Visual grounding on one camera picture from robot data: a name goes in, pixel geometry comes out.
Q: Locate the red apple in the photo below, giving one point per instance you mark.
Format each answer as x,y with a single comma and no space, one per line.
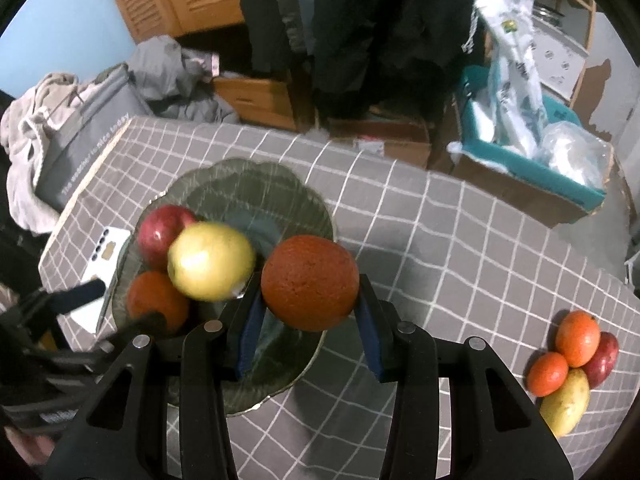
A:
605,360
157,235

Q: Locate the small orange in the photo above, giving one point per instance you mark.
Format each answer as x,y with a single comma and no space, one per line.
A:
547,374

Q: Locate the white drawer box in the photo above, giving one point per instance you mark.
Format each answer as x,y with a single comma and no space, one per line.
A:
555,60

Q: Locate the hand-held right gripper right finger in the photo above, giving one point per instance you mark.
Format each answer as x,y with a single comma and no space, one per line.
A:
367,340

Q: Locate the printed white plastic bag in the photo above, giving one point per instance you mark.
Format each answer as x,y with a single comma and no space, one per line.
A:
515,60

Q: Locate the person's left hand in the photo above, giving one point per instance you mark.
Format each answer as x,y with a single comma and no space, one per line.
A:
22,450

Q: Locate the yellow apple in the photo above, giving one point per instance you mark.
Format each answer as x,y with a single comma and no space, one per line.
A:
210,260

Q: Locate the wooden shelf rack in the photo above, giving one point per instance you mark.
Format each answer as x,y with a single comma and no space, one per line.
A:
587,45

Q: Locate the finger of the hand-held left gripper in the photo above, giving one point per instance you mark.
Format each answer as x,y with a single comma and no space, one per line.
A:
80,294
142,324

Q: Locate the steel pot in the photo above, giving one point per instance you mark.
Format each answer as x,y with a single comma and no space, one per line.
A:
550,12

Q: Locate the grey checked tablecloth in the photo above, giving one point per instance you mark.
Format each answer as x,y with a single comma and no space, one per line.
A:
425,260

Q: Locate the teal plastic basket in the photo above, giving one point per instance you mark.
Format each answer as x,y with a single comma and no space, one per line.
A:
500,157

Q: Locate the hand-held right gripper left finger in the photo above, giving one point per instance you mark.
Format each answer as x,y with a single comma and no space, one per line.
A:
250,335

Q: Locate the white phone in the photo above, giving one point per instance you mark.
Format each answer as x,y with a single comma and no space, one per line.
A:
107,255

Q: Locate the large cardboard box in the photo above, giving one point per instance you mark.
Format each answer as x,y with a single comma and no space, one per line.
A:
500,190

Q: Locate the pale fleece robe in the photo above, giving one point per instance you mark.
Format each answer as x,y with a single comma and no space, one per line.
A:
30,120

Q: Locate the clear plastic bag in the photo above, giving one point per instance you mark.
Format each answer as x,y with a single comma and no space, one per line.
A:
575,155

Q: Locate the grey jacket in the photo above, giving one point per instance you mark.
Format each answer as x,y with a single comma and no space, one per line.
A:
300,10

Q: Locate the small cardboard box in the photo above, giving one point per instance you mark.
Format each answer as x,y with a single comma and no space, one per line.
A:
400,145

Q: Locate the grey tote bag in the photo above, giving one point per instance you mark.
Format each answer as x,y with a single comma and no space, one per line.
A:
80,140

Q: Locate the black hooded coat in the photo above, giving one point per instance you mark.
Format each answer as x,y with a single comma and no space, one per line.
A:
390,35

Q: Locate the wooden drawer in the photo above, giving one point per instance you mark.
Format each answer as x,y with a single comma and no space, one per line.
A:
255,100

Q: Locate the dark scalloped glass bowl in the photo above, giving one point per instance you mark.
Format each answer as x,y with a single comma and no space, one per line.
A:
240,195

